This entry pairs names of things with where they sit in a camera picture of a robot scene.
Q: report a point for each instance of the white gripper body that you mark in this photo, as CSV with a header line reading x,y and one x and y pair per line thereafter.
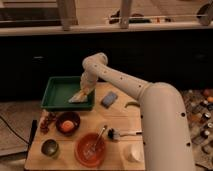
x,y
87,85

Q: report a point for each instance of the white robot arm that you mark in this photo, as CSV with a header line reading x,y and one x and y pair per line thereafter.
x,y
164,123

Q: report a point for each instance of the green plastic tray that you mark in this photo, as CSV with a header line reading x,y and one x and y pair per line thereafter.
x,y
59,90

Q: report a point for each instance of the grey triangular cloth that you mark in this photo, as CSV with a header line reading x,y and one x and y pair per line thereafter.
x,y
73,99

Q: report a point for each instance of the blue sponge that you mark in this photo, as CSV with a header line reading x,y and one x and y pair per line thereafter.
x,y
109,99

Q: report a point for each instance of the dark brown bowl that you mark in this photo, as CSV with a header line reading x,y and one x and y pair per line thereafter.
x,y
72,116

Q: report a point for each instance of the orange fruit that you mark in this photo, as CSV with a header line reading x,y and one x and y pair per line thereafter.
x,y
67,126

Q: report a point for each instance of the brown grape bunch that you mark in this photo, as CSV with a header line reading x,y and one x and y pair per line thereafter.
x,y
44,126

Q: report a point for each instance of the black dish brush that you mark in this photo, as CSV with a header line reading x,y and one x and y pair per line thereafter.
x,y
115,135

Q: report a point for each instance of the metal whisk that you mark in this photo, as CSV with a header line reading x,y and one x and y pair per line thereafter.
x,y
91,150

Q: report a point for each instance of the black flat bar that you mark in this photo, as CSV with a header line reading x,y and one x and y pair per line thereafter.
x,y
32,135

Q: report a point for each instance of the orange bowl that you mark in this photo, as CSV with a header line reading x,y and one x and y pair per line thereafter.
x,y
82,146

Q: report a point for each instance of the small metal cup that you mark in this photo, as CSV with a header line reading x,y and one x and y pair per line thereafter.
x,y
50,148

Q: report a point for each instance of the white cup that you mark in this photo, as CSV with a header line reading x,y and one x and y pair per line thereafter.
x,y
136,153

